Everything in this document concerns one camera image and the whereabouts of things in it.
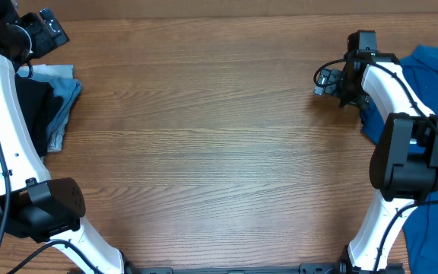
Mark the cardboard board at back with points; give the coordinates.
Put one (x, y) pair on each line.
(84, 10)

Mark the folded light blue shirt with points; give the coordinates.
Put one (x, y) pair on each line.
(67, 95)

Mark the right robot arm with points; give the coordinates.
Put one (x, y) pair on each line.
(404, 165)

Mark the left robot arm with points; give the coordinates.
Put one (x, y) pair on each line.
(52, 212)

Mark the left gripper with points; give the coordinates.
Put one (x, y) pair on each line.
(35, 25)

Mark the folded white patterned cloth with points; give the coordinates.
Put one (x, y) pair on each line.
(57, 137)

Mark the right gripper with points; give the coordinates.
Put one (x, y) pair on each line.
(347, 90)

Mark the black t-shirt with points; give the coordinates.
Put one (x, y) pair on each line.
(39, 107)

